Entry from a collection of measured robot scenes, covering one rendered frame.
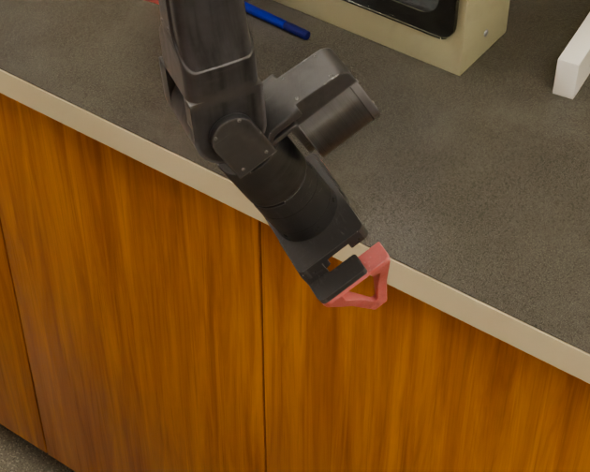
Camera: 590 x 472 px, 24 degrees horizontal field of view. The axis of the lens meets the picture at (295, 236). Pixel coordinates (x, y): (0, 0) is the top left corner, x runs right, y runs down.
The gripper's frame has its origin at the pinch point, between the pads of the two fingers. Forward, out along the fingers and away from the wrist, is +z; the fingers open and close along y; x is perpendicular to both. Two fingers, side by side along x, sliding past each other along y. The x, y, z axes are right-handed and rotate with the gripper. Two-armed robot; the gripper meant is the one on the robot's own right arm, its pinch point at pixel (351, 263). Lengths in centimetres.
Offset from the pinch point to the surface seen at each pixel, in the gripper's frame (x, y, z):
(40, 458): 70, 73, 81
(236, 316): 17.8, 29.9, 31.2
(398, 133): -10.9, 26.1, 18.5
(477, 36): -25.0, 34.1, 22.1
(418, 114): -13.9, 28.1, 20.2
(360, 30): -15, 44, 20
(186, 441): 38, 39, 57
